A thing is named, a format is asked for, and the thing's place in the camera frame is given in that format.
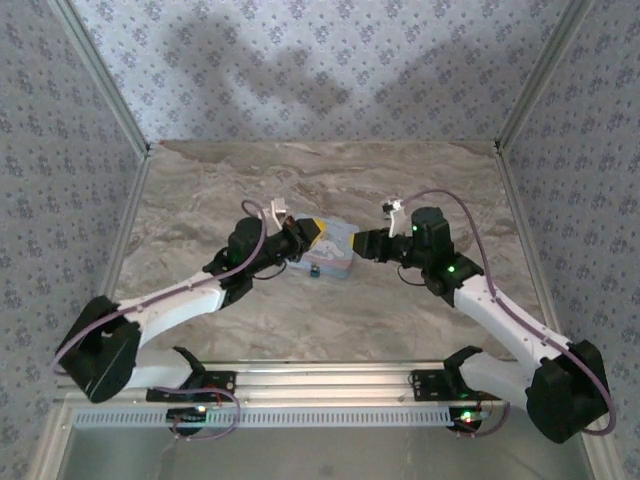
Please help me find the thin black right gripper cable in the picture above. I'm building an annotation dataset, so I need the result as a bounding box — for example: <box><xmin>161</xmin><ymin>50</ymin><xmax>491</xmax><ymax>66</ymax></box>
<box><xmin>397</xmin><ymin>263</ymin><xmax>427</xmax><ymax>287</ymax></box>

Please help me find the light blue pouch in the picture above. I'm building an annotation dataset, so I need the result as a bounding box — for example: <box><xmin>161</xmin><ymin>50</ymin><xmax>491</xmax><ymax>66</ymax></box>
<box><xmin>289</xmin><ymin>213</ymin><xmax>361</xmax><ymax>278</ymax></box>

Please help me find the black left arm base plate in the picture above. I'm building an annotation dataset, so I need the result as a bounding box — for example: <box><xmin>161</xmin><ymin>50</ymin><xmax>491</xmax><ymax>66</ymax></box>
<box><xmin>145</xmin><ymin>368</ymin><xmax>238</xmax><ymax>403</ymax></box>

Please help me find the thin black left gripper cable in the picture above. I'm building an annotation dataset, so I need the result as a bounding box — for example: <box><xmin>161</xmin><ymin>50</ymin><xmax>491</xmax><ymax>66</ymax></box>
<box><xmin>247</xmin><ymin>263</ymin><xmax>288</xmax><ymax>282</ymax></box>

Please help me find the aluminium side rail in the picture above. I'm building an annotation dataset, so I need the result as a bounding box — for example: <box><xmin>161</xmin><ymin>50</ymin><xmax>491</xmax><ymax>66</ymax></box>
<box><xmin>494</xmin><ymin>149</ymin><xmax>566</xmax><ymax>341</ymax></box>
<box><xmin>97</xmin><ymin>152</ymin><xmax>154</xmax><ymax>301</ymax></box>

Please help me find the small circuit board green light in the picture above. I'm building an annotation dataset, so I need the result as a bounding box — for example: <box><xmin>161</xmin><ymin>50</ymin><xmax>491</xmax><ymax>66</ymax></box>
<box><xmin>166</xmin><ymin>406</ymin><xmax>209</xmax><ymax>424</ymax></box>
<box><xmin>448</xmin><ymin>407</ymin><xmax>490</xmax><ymax>432</ymax></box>

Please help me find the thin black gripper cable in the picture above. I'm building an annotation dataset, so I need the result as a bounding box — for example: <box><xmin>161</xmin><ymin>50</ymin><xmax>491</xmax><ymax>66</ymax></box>
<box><xmin>247</xmin><ymin>263</ymin><xmax>288</xmax><ymax>282</ymax></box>
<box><xmin>397</xmin><ymin>263</ymin><xmax>427</xmax><ymax>287</ymax></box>

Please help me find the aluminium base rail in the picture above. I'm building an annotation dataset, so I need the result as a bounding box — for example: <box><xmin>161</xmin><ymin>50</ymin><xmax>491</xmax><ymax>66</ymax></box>
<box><xmin>54</xmin><ymin>358</ymin><xmax>507</xmax><ymax>407</ymax></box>

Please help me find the aluminium frame post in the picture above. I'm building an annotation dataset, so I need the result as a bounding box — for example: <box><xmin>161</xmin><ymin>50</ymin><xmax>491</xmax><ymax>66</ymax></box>
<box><xmin>52</xmin><ymin>0</ymin><xmax>153</xmax><ymax>157</ymax></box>
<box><xmin>493</xmin><ymin>0</ymin><xmax>599</xmax><ymax>154</ymax></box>

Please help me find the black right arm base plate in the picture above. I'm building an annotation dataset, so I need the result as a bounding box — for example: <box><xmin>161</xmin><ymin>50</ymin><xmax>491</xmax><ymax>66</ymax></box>
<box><xmin>410</xmin><ymin>368</ymin><xmax>504</xmax><ymax>402</ymax></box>

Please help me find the white slotted cable duct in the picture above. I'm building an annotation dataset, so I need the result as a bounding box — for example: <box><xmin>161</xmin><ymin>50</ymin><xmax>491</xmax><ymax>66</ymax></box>
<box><xmin>72</xmin><ymin>405</ymin><xmax>482</xmax><ymax>430</ymax></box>

